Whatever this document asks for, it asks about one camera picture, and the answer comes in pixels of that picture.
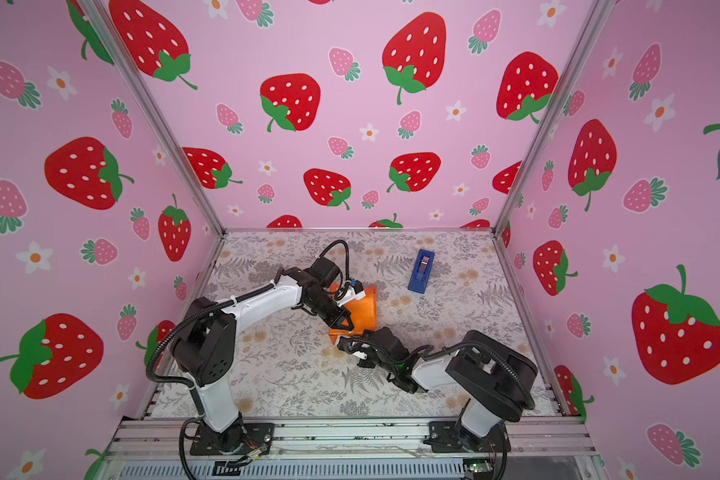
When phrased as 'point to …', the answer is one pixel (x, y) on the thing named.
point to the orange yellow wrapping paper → (363, 313)
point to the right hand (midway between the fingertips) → (351, 334)
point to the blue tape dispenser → (422, 270)
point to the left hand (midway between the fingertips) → (353, 326)
